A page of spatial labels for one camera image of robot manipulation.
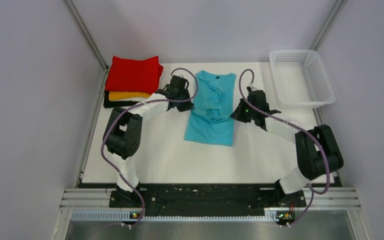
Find turquoise t-shirt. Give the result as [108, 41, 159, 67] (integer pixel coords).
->
[184, 70, 237, 147]

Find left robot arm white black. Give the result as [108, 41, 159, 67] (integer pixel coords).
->
[101, 75, 194, 208]

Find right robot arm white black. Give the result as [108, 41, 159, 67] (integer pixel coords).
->
[230, 87, 344, 206]

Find red folded t-shirt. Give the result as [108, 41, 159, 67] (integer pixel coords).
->
[105, 56, 164, 94]

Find white plastic basket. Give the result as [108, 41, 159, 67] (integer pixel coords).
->
[269, 49, 336, 109]

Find yellow folded t-shirt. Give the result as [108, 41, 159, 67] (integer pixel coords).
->
[108, 91, 151, 102]

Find black folded t-shirt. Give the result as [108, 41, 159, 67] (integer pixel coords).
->
[103, 91, 139, 109]

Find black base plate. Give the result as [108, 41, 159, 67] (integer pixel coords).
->
[79, 181, 342, 218]

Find aluminium frame rail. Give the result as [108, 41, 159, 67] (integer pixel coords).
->
[59, 187, 361, 211]

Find white slotted cable duct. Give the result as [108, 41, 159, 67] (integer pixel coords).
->
[71, 210, 292, 222]

